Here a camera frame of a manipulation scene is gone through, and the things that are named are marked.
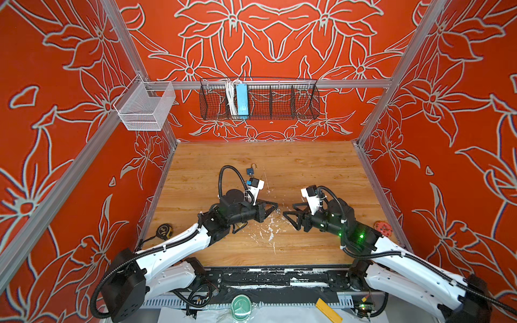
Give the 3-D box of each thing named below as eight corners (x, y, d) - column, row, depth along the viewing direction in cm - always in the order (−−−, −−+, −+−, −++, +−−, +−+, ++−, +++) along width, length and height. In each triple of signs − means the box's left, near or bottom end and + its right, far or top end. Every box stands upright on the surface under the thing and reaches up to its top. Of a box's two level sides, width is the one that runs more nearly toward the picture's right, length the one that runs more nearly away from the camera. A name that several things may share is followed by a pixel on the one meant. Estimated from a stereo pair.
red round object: (377, 237, 85) (381, 234, 82) (371, 224, 89) (375, 221, 86) (390, 237, 85) (395, 234, 82) (385, 224, 89) (389, 221, 86)
